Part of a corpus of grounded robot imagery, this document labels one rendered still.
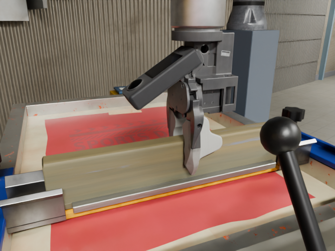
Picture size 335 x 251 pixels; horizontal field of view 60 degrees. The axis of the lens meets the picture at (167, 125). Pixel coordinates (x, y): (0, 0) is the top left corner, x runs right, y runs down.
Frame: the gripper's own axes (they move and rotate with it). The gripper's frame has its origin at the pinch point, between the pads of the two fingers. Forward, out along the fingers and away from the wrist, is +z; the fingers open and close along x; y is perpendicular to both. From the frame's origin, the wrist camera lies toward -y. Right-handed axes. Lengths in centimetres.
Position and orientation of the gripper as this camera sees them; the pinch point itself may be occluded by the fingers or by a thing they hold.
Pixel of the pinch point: (181, 161)
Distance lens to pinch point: 47.2
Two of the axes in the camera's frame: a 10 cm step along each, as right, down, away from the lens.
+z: 0.0, 9.4, 3.4
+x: -3.8, -3.1, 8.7
